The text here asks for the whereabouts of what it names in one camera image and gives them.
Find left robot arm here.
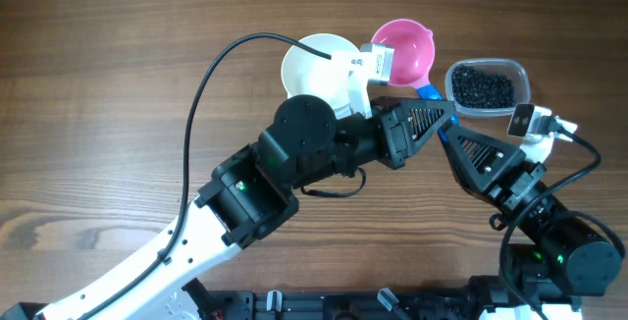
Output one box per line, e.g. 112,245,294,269
3,95,454,319

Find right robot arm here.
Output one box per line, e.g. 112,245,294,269
440,117,627,319

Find white bowl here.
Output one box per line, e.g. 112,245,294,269
281,33,358,119

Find pink scoop blue handle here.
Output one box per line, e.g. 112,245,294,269
370,18,460,142

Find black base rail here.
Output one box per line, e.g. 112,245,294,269
195,279,583,320

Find clear plastic bean container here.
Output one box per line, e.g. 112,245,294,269
445,58,531,118

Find black beans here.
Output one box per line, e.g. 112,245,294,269
451,65,515,109

